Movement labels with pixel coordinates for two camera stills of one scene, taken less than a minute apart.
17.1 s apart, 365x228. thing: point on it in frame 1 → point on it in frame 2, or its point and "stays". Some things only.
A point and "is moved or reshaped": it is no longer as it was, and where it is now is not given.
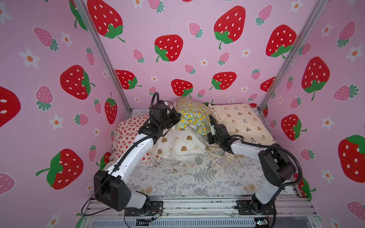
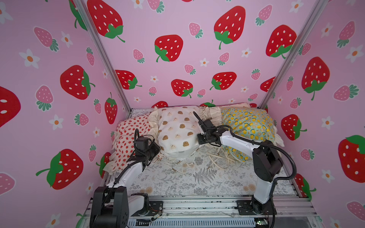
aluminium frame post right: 316,12 stays
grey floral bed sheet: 229,175 stays
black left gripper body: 168,120 → 152,150
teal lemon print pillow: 194,113 → 255,124
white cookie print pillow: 183,143 is moved or reshaped
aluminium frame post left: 103,52 stays
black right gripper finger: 212,120 → 200,120
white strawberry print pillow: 125,131 stays
